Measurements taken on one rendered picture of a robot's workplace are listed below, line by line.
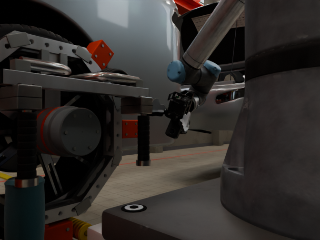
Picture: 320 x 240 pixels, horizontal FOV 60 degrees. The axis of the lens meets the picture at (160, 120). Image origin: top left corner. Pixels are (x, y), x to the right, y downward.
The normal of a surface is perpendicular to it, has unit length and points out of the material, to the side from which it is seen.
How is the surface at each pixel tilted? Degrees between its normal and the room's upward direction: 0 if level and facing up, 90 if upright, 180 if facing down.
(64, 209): 90
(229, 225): 0
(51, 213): 90
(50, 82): 90
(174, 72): 90
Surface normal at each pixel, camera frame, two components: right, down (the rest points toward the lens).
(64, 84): 0.76, 0.00
